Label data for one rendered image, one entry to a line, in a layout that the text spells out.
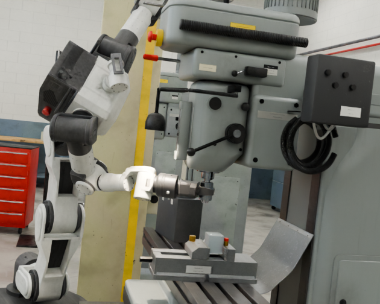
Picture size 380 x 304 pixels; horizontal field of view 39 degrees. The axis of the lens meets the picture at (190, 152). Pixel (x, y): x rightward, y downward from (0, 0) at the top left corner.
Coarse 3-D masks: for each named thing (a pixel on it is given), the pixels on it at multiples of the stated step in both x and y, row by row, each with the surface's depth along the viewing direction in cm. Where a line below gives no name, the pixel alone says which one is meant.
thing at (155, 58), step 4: (144, 56) 195; (148, 56) 195; (152, 56) 196; (156, 56) 196; (152, 60) 197; (156, 60) 196; (164, 60) 198; (168, 60) 198; (172, 60) 198; (176, 60) 198
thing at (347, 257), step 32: (320, 128) 192; (352, 128) 189; (352, 160) 188; (288, 192) 213; (320, 192) 188; (352, 192) 188; (320, 224) 189; (352, 224) 189; (320, 256) 188; (352, 256) 189; (288, 288) 206; (320, 288) 188; (352, 288) 189
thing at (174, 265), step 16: (160, 256) 172; (176, 256) 174; (224, 256) 175; (240, 256) 184; (160, 272) 171; (176, 272) 172; (192, 272) 173; (208, 272) 175; (224, 272) 176; (240, 272) 177; (256, 272) 178
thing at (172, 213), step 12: (168, 204) 233; (180, 204) 225; (192, 204) 227; (168, 216) 232; (180, 216) 225; (192, 216) 228; (156, 228) 243; (168, 228) 231; (180, 228) 226; (192, 228) 228; (180, 240) 226
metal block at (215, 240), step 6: (210, 234) 179; (216, 234) 180; (204, 240) 182; (210, 240) 177; (216, 240) 177; (222, 240) 178; (210, 246) 177; (216, 246) 178; (222, 246) 178; (210, 252) 177; (216, 252) 178; (222, 252) 178
